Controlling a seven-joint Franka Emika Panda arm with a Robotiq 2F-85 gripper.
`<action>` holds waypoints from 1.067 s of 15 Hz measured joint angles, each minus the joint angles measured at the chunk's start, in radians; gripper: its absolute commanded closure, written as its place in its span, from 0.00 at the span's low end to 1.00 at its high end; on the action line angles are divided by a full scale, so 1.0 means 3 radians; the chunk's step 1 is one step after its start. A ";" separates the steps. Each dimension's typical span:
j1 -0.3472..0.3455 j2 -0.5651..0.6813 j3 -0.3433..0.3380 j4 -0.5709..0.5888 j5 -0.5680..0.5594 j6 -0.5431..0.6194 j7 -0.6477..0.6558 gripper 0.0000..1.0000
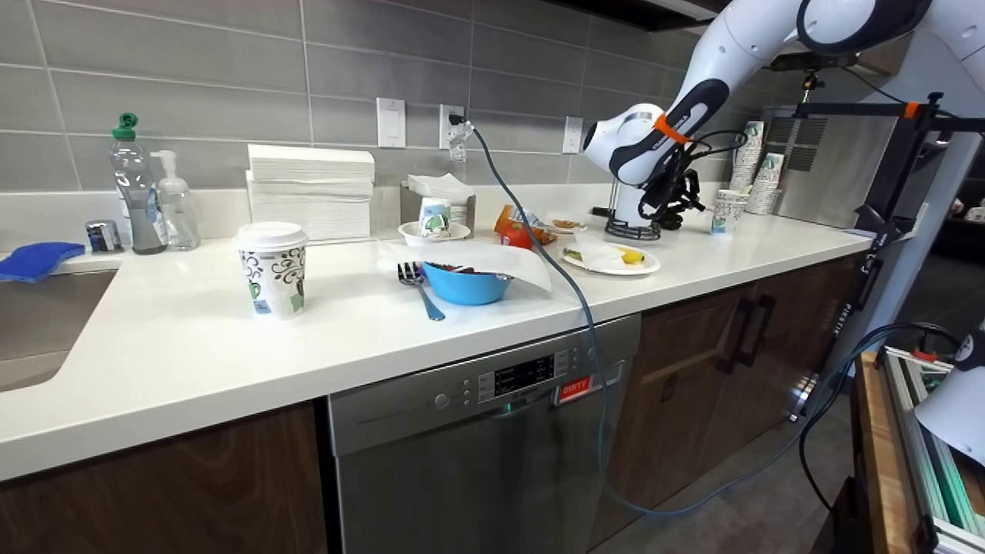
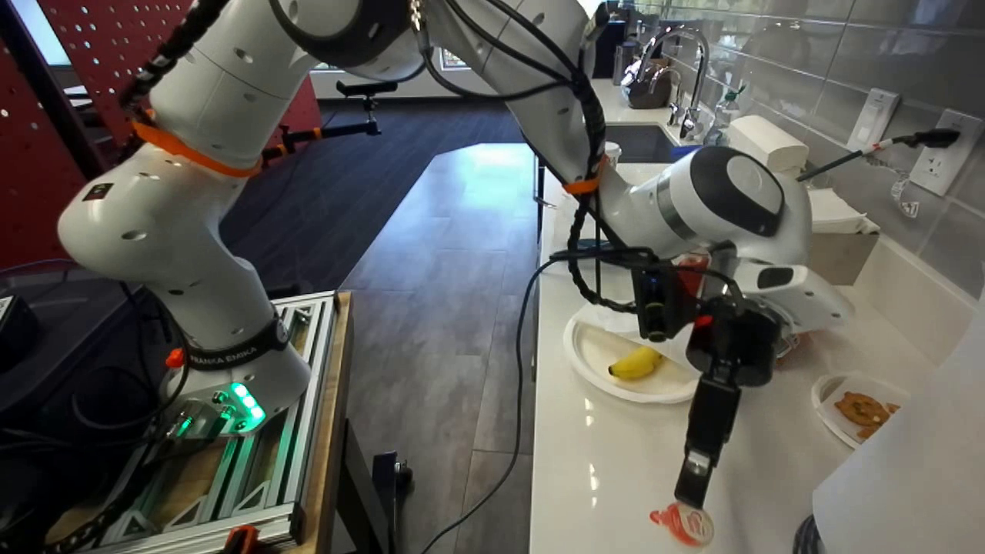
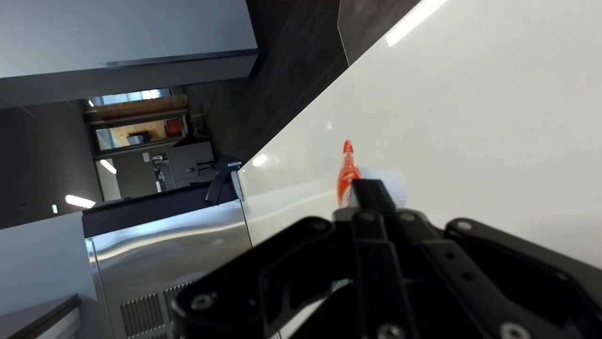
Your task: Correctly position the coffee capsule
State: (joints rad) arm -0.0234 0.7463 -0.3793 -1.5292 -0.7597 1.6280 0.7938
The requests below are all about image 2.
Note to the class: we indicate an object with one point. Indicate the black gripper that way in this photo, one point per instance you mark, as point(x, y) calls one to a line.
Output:
point(735, 340)

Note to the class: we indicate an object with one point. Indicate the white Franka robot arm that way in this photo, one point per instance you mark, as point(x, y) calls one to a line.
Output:
point(204, 94)

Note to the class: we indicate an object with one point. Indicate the yellow banana piece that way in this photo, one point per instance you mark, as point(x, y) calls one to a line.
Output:
point(636, 363)

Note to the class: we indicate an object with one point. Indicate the white bowl with snacks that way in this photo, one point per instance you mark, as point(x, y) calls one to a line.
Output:
point(864, 410)

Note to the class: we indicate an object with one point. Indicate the white paper towel roll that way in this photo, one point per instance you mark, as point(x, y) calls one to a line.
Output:
point(912, 481)

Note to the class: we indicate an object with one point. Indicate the steel sink basin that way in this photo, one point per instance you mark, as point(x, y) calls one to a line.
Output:
point(642, 141)

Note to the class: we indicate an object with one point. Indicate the black power plug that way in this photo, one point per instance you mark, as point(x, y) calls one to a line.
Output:
point(926, 136)

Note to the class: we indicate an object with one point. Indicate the chrome arched faucet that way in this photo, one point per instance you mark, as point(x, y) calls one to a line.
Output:
point(700, 63)

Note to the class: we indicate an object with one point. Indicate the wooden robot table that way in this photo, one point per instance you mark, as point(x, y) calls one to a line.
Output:
point(334, 410)

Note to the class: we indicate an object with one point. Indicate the orange clamp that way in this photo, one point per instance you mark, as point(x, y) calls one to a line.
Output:
point(241, 538)

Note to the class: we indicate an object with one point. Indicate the black weight bench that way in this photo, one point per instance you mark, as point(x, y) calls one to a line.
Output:
point(367, 87)

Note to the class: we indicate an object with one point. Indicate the black control box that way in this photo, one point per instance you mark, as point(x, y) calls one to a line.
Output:
point(15, 328)

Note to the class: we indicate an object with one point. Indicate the narrow red pegboard panel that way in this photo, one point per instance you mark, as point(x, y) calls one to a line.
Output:
point(32, 205)

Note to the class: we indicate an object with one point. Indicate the large red pegboard panel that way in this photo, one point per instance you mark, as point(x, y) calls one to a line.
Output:
point(103, 42)

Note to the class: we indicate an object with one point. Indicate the white wall outlet with plug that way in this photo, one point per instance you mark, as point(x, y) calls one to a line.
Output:
point(939, 173)

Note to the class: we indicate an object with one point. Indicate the white wall switch plate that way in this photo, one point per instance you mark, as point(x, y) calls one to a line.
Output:
point(872, 118)

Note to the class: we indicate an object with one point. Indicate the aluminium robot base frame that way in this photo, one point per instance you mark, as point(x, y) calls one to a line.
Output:
point(295, 410)

